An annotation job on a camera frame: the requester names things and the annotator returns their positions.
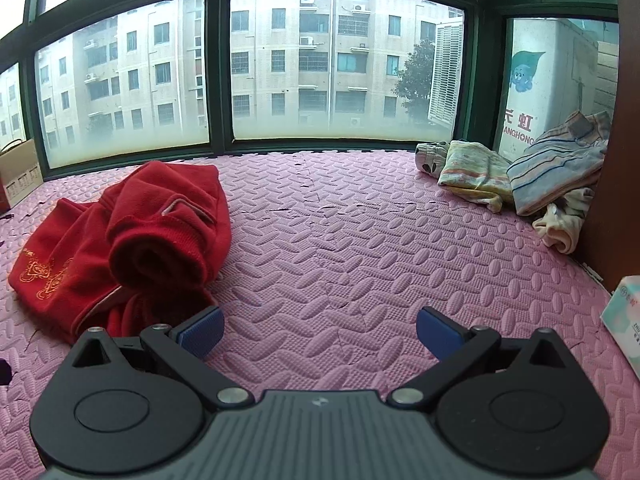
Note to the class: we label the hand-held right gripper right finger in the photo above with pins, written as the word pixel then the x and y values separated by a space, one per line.
pixel 437 332

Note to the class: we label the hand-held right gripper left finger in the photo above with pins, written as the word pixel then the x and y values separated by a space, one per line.
pixel 202 332

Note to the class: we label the red sweater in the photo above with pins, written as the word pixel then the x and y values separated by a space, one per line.
pixel 165 230

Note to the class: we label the pink foam floor mat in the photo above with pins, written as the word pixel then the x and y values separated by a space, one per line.
pixel 350 260

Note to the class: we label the cream garment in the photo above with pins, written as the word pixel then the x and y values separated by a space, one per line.
pixel 560 225

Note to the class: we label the yellow striped garment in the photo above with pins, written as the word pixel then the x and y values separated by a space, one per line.
pixel 475 170

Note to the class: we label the grey patterned garment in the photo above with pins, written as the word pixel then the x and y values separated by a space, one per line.
pixel 430 157

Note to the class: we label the white tissue pack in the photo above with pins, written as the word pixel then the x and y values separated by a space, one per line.
pixel 625 320

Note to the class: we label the blue striped shirt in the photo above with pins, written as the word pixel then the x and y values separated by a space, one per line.
pixel 555 165

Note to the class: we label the dark wooden cabinet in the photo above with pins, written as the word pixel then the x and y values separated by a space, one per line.
pixel 612 210

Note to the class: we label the brown cardboard box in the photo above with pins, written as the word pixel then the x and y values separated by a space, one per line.
pixel 20 170

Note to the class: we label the green tree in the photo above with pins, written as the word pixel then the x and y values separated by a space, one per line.
pixel 415 80

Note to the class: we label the white louvred shutter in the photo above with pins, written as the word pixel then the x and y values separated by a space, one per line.
pixel 445 70

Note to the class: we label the beige apartment building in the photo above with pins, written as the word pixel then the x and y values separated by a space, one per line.
pixel 280 60

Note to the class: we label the white printed appliance box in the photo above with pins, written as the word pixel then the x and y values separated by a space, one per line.
pixel 540 50

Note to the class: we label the green window frame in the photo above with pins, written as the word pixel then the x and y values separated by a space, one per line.
pixel 220 60

